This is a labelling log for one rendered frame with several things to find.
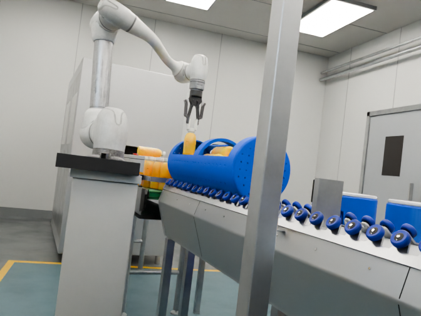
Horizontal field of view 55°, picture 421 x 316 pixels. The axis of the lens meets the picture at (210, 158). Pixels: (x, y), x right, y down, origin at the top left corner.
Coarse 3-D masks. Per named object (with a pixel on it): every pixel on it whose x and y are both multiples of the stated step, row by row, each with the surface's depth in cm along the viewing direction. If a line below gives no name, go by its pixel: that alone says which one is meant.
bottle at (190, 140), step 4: (192, 132) 237; (188, 136) 235; (192, 136) 235; (184, 140) 236; (188, 140) 235; (192, 140) 235; (184, 144) 236; (188, 144) 235; (192, 144) 235; (184, 148) 235; (188, 148) 234; (192, 148) 235; (184, 152) 235; (188, 152) 234; (192, 152) 235
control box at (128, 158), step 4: (124, 156) 264; (128, 156) 252; (132, 156) 252; (136, 156) 253; (140, 156) 254; (128, 160) 251; (132, 160) 252; (136, 160) 253; (140, 160) 254; (144, 160) 255; (140, 164) 254; (140, 168) 254
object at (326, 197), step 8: (320, 184) 129; (328, 184) 130; (336, 184) 132; (312, 192) 132; (320, 192) 129; (328, 192) 130; (336, 192) 132; (312, 200) 132; (320, 200) 129; (328, 200) 131; (336, 200) 132; (312, 208) 130; (320, 208) 129; (328, 208) 131; (336, 208) 132; (328, 216) 131
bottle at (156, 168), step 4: (156, 160) 266; (156, 164) 263; (160, 164) 264; (152, 168) 265; (156, 168) 263; (152, 172) 264; (156, 172) 263; (152, 176) 264; (156, 176) 263; (152, 184) 263; (156, 184) 263; (152, 188) 263; (156, 188) 263
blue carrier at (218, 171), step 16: (208, 144) 204; (240, 144) 169; (176, 160) 230; (192, 160) 207; (208, 160) 188; (224, 160) 173; (240, 160) 166; (288, 160) 175; (176, 176) 235; (192, 176) 209; (208, 176) 189; (224, 176) 172; (240, 176) 166; (288, 176) 176; (224, 192) 184; (240, 192) 167
